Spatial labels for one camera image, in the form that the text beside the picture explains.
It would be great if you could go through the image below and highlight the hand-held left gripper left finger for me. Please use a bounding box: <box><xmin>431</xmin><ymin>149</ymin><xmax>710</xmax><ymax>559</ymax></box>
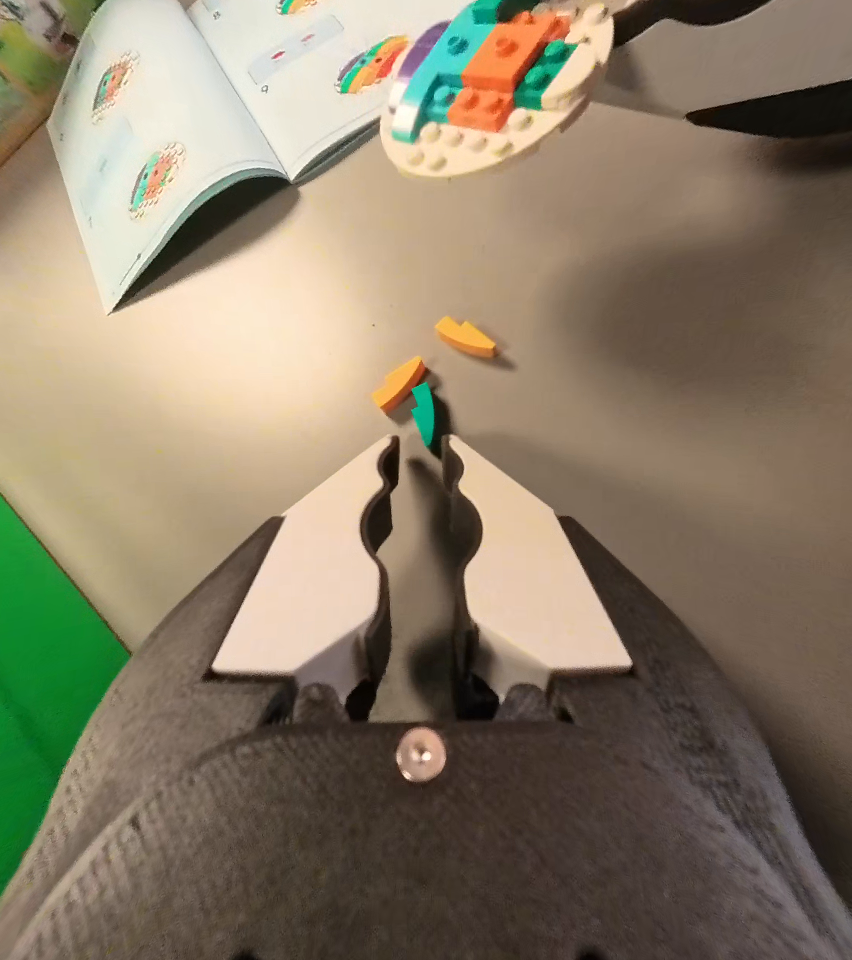
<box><xmin>212</xmin><ymin>435</ymin><xmax>401</xmax><ymax>690</ymax></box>

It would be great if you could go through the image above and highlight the green screen cloth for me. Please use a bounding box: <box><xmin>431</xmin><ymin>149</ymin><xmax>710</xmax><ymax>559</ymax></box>
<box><xmin>0</xmin><ymin>426</ymin><xmax>132</xmax><ymax>927</ymax></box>

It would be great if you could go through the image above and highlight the teal curved lego piece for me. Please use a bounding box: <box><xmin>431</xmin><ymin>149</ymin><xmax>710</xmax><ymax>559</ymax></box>
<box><xmin>410</xmin><ymin>381</ymin><xmax>439</xmax><ymax>450</ymax></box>

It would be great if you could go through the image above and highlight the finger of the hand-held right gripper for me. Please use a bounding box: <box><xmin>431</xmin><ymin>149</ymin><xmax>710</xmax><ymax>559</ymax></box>
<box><xmin>597</xmin><ymin>0</ymin><xmax>852</xmax><ymax>121</ymax></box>

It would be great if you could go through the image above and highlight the round colourful lego model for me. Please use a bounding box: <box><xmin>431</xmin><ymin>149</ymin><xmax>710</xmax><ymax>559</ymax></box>
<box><xmin>379</xmin><ymin>0</ymin><xmax>616</xmax><ymax>179</ymax></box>

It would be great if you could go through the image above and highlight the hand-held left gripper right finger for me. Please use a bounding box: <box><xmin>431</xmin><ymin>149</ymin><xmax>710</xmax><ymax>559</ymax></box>
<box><xmin>441</xmin><ymin>435</ymin><xmax>633</xmax><ymax>699</ymax></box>

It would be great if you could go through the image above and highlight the orange curved lego piece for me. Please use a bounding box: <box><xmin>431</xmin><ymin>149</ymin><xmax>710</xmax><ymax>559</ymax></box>
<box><xmin>434</xmin><ymin>315</ymin><xmax>499</xmax><ymax>360</ymax></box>
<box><xmin>371</xmin><ymin>355</ymin><xmax>428</xmax><ymax>413</ymax></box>

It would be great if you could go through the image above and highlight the open instruction booklet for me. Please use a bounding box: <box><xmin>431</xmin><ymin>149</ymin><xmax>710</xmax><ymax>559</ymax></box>
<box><xmin>46</xmin><ymin>0</ymin><xmax>429</xmax><ymax>317</ymax></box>

